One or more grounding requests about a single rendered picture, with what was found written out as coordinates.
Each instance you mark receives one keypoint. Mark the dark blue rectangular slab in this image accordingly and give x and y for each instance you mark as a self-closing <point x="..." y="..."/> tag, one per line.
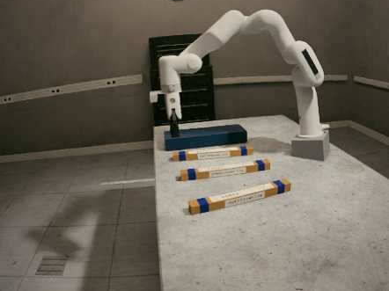
<point x="205" y="136"/>

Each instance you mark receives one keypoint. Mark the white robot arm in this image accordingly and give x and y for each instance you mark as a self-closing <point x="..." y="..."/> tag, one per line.
<point x="299" y="53"/>

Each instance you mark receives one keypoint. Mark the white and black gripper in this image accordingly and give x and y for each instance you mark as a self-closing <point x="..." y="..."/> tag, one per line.
<point x="172" y="99"/>

